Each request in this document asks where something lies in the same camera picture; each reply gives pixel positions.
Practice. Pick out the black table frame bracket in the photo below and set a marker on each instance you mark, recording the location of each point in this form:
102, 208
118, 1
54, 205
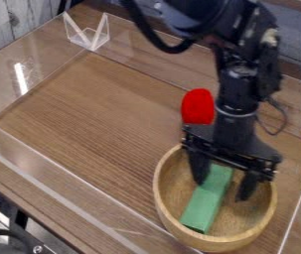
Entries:
16, 241

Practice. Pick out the red plush strawberry toy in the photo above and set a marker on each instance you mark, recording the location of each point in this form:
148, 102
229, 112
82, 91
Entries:
197, 108

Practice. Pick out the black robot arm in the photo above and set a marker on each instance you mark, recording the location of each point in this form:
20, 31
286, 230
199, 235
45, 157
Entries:
245, 31

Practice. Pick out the green rectangular block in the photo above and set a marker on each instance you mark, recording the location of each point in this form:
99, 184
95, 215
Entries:
205, 202

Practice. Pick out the clear acrylic tray wall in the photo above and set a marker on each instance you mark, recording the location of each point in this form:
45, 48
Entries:
93, 220

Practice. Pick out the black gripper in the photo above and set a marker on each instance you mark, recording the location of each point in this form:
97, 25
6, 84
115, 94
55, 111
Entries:
229, 142

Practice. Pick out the brown wooden bowl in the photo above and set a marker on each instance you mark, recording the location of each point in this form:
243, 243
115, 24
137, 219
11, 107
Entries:
241, 219

